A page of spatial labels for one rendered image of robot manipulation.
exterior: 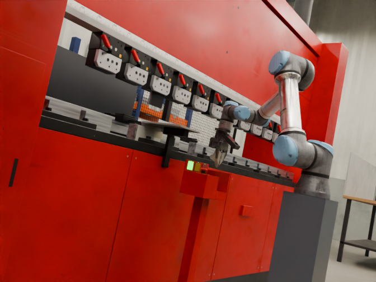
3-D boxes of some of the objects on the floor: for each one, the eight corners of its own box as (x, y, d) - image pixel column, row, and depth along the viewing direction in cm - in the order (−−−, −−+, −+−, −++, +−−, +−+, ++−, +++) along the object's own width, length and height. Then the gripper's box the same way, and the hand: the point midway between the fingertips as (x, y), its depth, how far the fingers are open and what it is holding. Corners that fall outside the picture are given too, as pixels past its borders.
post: (137, 257, 344) (184, 28, 359) (132, 255, 347) (179, 28, 362) (141, 257, 348) (187, 30, 363) (136, 255, 351) (183, 30, 366)
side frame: (300, 281, 381) (342, 42, 398) (222, 255, 432) (262, 45, 450) (309, 278, 400) (349, 51, 418) (234, 254, 452) (272, 52, 469)
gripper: (222, 129, 231) (212, 165, 231) (212, 126, 225) (202, 163, 224) (234, 132, 226) (224, 169, 225) (225, 128, 219) (214, 167, 219)
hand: (217, 165), depth 223 cm, fingers closed
